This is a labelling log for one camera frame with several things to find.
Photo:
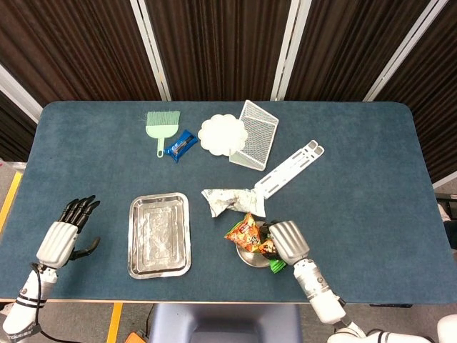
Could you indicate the right silver and black robot hand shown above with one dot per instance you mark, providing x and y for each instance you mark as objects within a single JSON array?
[{"x": 289, "y": 241}]

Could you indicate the left silver and black robot hand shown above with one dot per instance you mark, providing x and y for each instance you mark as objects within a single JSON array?
[{"x": 57, "y": 243}]

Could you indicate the green and orange snack bag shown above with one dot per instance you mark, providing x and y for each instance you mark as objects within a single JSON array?
[{"x": 246, "y": 236}]

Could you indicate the white crinkled snack bag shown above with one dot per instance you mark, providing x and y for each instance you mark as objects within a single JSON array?
[{"x": 228, "y": 200}]

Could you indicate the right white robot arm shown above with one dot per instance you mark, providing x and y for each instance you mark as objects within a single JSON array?
[{"x": 321, "y": 296}]

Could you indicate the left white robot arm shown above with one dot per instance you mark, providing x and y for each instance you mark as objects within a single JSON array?
[{"x": 25, "y": 307}]

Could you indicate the round stainless steel plate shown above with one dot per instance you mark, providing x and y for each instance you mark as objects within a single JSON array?
[{"x": 254, "y": 259}]

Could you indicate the white folding plastic stand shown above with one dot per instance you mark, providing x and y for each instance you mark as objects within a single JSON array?
[{"x": 285, "y": 175}]

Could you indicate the blue felt table mat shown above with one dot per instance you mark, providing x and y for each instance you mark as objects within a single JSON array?
[{"x": 357, "y": 214}]

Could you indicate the rectangular stainless steel tray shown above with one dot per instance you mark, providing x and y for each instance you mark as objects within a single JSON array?
[{"x": 157, "y": 236}]

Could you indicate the grey robot torso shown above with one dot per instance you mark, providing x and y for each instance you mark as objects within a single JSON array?
[{"x": 225, "y": 323}]

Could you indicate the orange object on floor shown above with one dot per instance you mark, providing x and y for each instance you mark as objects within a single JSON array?
[{"x": 135, "y": 337}]

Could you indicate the white flower-shaped plate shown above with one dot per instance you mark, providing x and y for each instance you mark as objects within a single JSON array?
[{"x": 219, "y": 135}]

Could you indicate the blue cookie pack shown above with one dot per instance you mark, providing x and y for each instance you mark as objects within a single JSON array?
[{"x": 180, "y": 146}]

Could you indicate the green hand brush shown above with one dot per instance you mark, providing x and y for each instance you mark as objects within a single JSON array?
[{"x": 159, "y": 130}]

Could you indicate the white partition post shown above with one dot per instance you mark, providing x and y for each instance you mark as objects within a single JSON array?
[
  {"x": 403, "y": 53},
  {"x": 19, "y": 94},
  {"x": 151, "y": 50},
  {"x": 289, "y": 50}
]

